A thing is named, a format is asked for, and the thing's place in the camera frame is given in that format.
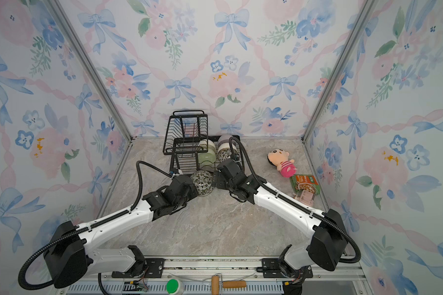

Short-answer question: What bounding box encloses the black wire dish rack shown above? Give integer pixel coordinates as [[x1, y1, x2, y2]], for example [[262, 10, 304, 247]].
[[162, 109, 244, 175]]

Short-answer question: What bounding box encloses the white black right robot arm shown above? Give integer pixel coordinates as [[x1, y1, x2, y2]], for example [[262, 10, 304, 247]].
[[212, 170, 354, 278]]

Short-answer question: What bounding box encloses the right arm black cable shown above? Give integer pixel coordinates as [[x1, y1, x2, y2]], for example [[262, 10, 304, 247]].
[[228, 136, 362, 264]]

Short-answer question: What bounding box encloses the light green bowl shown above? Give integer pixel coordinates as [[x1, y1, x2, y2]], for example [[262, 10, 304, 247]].
[[198, 151, 217, 167]]

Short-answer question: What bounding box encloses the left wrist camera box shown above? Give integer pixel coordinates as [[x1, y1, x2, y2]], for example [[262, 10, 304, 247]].
[[165, 175, 192, 204]]

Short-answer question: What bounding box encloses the lavender bowl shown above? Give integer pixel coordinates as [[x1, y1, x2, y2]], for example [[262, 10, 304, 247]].
[[217, 134, 233, 146]]

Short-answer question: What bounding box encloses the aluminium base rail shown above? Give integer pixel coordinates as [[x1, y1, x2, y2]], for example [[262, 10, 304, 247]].
[[56, 256, 372, 295]]

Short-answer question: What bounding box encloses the black floral bowl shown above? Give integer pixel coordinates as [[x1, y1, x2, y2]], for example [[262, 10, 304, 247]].
[[191, 170, 214, 197], [217, 147, 232, 163]]

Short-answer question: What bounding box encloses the green red soup packet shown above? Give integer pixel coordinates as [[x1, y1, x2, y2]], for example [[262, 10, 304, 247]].
[[290, 175, 321, 195]]

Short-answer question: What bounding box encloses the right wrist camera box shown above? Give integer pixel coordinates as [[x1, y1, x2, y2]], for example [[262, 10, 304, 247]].
[[217, 159, 242, 181]]

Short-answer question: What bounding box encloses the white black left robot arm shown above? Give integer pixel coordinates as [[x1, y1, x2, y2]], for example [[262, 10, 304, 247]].
[[43, 176, 198, 288]]

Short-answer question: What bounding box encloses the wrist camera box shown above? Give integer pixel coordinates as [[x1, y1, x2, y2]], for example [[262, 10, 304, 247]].
[[165, 175, 192, 204], [217, 159, 242, 181]]

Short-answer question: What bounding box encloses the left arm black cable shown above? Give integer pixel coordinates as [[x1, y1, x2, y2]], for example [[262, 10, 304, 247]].
[[17, 160, 172, 291]]

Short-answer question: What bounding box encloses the cream white bowl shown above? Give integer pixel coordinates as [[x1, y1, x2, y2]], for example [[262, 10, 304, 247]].
[[218, 142, 237, 152]]

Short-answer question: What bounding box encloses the pink plush doll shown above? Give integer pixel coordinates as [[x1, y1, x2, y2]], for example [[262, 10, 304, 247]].
[[267, 149, 297, 178]]

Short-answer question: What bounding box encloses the wooden handled tool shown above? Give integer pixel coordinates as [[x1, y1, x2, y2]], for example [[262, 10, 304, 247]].
[[210, 274, 247, 295]]

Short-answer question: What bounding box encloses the green round button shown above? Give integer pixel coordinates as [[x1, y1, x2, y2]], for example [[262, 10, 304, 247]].
[[166, 279, 185, 295]]

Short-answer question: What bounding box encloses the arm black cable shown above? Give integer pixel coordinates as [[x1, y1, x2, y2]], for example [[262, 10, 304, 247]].
[[17, 160, 172, 291], [228, 136, 362, 264]]

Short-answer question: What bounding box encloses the cream speckled bowl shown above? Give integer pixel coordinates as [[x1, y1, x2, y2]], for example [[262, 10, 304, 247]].
[[198, 139, 216, 152]]

